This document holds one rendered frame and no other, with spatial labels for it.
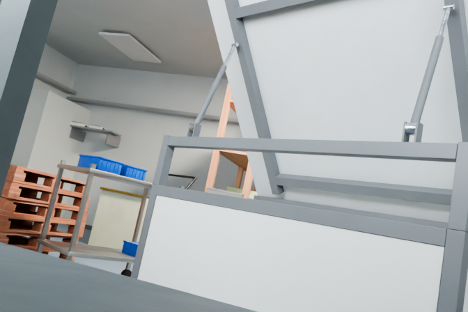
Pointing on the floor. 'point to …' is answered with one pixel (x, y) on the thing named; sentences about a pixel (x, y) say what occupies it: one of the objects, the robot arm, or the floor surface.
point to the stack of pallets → (8, 218)
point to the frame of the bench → (446, 294)
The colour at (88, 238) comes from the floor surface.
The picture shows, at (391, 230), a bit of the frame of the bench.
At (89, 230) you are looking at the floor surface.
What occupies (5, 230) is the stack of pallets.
